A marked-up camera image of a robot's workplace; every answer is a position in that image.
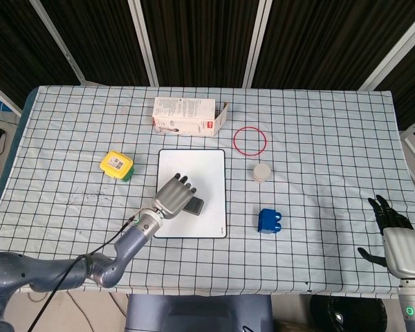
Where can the white dry-erase board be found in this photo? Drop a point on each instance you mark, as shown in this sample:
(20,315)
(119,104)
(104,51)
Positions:
(207,173)

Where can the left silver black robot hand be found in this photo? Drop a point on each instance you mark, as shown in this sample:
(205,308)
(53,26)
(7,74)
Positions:
(173,198)

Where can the grey whiteboard eraser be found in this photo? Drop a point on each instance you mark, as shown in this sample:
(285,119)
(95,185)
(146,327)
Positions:
(196,206)

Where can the black wheel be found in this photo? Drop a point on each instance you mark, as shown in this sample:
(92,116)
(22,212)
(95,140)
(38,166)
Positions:
(346,316)

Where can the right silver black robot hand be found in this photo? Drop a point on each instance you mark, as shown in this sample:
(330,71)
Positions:
(404,251)

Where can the beige round puck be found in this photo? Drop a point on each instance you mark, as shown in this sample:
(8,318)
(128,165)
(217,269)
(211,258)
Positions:
(263,172)

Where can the white cardboard carton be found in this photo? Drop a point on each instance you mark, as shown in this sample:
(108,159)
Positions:
(183,115)

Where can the black grid checkered tablecloth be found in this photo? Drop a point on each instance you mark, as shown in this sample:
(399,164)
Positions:
(314,207)

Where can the yellow green container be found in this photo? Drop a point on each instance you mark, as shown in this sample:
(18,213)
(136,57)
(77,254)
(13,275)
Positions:
(115,164)

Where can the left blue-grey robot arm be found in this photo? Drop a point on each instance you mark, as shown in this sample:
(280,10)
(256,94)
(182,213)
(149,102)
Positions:
(124,249)

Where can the blue toy block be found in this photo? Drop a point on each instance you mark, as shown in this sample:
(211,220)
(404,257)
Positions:
(268,223)

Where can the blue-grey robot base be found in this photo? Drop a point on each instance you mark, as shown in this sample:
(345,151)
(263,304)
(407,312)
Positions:
(197,313)

